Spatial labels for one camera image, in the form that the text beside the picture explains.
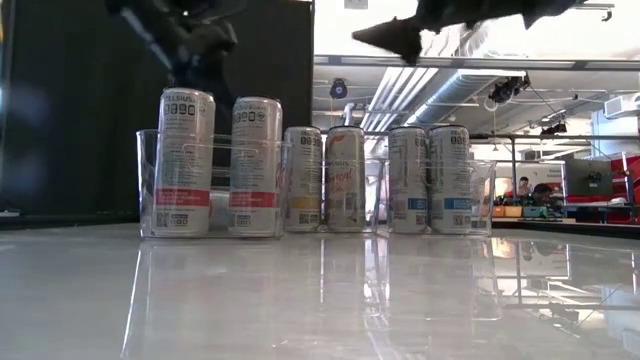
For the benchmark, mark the black spotlight fixture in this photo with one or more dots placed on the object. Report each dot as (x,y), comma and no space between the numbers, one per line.
(506,90)
(552,129)

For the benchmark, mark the black dome camera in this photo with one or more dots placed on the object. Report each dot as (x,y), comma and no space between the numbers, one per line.
(338,88)

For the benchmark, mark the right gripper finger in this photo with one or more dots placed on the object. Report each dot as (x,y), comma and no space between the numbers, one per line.
(400,35)

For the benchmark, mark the white can red stripe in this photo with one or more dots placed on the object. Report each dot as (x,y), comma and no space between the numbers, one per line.
(182,165)
(255,165)

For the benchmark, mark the person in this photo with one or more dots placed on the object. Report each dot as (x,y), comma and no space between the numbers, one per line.
(542,192)
(523,185)

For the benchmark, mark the black backdrop curtain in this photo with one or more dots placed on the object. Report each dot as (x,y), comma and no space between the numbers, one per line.
(75,125)

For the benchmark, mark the dark grey monitor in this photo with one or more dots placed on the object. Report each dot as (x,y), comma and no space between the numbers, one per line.
(587,177)

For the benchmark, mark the white horizontal beam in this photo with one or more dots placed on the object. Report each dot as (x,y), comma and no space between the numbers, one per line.
(500,63)

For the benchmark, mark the red cart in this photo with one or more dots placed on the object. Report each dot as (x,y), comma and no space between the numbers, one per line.
(630,175)

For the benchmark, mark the white ceiling unit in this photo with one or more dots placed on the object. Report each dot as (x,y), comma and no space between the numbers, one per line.
(622,105)

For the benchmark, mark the clear plastic bin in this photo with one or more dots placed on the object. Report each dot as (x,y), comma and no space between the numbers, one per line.
(482,200)
(145,200)
(375,200)

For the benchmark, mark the white can yellow stripe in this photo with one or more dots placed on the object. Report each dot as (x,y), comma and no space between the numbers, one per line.
(345,180)
(303,180)

